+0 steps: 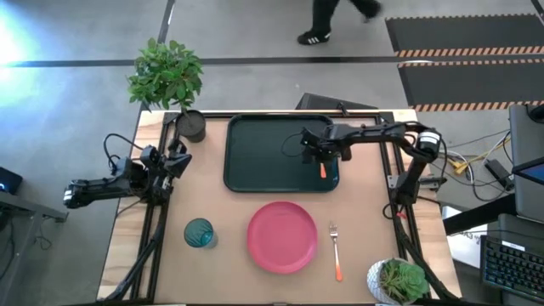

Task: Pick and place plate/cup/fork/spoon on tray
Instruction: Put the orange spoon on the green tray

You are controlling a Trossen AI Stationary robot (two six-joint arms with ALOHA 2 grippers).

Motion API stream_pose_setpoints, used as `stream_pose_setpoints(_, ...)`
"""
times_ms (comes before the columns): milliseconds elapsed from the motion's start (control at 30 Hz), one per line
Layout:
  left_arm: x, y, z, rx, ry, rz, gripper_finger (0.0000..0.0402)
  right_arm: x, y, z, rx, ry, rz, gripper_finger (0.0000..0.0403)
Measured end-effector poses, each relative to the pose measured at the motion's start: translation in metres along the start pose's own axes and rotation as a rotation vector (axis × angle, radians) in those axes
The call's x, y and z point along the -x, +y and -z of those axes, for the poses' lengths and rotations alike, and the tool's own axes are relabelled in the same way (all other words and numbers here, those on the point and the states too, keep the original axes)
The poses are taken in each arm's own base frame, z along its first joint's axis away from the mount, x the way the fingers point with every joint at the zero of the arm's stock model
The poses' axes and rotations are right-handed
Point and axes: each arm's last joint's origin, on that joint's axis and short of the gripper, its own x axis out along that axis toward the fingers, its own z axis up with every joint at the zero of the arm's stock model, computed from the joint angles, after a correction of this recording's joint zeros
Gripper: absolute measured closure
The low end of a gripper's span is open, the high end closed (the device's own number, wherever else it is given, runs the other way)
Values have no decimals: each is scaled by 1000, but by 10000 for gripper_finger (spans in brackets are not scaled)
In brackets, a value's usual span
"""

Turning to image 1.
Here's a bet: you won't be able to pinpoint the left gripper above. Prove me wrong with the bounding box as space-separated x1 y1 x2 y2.
132 139 193 192

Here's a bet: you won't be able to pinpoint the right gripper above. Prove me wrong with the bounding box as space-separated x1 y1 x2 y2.
302 123 354 166

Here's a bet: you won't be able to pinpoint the teal faceted plastic cup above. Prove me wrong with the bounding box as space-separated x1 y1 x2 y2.
183 218 218 250

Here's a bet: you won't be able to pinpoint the pink plate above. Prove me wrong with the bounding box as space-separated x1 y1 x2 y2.
246 201 319 275

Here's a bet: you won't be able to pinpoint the dark green tray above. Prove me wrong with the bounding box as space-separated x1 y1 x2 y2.
223 113 341 194

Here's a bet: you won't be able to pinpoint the black wedge-shaped case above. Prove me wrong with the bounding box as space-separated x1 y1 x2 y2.
295 92 379 111

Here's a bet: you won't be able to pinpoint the beige work surface board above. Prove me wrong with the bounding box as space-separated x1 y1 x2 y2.
153 115 403 305

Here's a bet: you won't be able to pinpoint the leafy plant in black pot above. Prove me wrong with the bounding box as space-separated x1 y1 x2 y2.
126 37 208 144

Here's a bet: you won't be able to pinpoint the person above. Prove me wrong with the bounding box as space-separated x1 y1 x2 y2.
296 0 383 47

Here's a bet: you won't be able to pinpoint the wooden desk with metal legs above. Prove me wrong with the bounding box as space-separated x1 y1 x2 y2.
0 190 70 294

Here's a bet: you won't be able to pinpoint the succulent in white pot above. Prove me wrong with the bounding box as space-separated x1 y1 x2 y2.
366 258 431 306

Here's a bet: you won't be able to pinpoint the black striped-edge floor mat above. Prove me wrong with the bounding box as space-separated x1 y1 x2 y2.
397 58 544 112
384 14 544 59

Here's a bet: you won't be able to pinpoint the black desk beam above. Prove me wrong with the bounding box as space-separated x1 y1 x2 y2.
441 193 518 237

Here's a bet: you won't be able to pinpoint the black computer tower blue fans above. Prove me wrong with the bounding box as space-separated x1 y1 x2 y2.
0 166 24 196

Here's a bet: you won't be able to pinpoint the white printed box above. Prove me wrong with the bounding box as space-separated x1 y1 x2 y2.
441 206 490 269

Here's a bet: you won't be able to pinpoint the black power brick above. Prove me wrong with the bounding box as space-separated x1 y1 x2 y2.
484 157 516 192

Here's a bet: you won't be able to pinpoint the grey side cabinet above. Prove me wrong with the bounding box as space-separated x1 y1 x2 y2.
508 104 544 224

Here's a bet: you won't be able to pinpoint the dark grey box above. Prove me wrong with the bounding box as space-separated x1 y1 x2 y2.
486 212 544 256

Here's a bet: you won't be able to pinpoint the laptop screen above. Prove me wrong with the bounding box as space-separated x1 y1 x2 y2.
512 156 544 187

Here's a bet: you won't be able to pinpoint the black round device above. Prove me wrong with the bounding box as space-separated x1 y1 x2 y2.
525 104 544 124

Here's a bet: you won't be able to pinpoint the black keyboard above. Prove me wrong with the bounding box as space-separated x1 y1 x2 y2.
479 234 544 305

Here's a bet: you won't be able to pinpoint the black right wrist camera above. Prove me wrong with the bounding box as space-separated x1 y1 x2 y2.
300 126 326 148

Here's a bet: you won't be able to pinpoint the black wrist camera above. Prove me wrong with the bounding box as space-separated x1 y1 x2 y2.
139 144 162 167
300 126 326 148

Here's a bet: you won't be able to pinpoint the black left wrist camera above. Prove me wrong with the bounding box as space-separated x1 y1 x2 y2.
139 144 162 167

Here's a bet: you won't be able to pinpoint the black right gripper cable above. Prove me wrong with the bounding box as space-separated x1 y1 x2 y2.
280 131 307 158

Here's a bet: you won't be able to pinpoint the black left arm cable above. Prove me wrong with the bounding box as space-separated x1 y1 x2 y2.
103 133 145 171

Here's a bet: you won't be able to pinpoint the fork with orange handle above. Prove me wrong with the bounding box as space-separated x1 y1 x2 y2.
329 221 343 283

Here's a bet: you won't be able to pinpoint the yellow cable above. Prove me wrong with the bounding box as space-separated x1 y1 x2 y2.
450 134 511 176

